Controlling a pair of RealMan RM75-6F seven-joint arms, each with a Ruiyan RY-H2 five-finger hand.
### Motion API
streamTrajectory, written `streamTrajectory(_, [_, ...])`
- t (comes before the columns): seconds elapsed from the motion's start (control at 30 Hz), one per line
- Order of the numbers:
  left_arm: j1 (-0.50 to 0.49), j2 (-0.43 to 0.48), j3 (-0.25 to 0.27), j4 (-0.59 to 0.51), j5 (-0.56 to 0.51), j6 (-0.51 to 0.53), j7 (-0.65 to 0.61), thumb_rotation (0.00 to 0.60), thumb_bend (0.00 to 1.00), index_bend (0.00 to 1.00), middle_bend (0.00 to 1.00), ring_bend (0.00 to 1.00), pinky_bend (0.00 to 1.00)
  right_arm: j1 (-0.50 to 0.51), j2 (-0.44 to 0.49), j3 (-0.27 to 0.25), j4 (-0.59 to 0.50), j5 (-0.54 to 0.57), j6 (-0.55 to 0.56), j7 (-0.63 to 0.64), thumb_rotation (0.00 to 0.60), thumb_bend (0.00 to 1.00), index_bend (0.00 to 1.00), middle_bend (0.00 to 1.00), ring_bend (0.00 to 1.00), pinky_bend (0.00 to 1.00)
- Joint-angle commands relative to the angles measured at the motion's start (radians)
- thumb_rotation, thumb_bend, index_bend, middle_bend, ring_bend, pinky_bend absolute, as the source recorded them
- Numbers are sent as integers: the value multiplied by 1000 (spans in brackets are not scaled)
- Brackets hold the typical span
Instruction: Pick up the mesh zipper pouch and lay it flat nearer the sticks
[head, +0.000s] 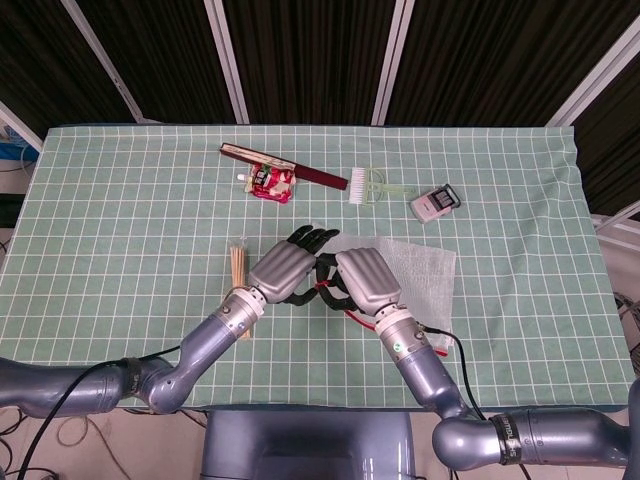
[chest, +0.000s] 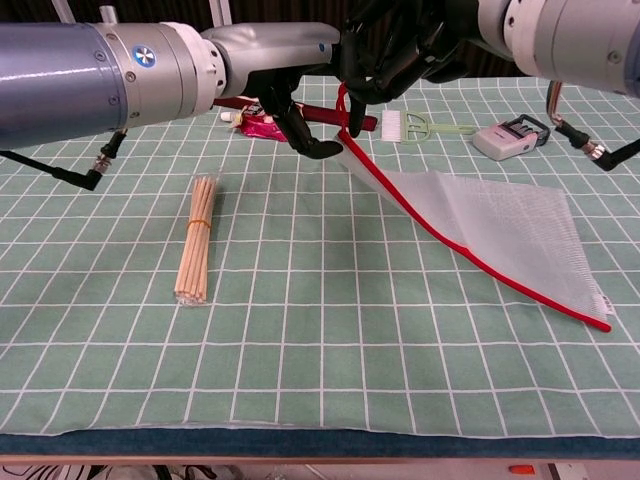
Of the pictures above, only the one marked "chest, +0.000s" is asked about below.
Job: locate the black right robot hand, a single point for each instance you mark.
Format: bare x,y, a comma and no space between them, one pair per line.
400,45

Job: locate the green checked tablecloth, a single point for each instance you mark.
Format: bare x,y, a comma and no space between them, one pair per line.
320,325

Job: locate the green white-bristle brush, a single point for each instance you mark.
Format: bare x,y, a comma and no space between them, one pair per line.
392,125

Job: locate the dark blue table underlay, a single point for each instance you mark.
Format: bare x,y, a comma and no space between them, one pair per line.
320,442

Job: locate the white frame post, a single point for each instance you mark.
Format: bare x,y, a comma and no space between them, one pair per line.
220,11

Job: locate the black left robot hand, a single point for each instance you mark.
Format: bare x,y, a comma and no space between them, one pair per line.
270,47

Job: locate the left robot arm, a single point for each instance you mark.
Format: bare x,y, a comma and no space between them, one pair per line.
75,75

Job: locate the bundle of wooden sticks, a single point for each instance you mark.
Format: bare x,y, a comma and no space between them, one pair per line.
197,240

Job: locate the clear zip pouch red edge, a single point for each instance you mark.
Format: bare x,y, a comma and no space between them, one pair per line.
500,220

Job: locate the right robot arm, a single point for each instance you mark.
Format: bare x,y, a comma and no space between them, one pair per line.
565,35

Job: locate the red snack pouch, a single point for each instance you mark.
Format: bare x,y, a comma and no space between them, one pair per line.
260,127

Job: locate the white date stamp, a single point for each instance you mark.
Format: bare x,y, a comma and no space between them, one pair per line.
500,142

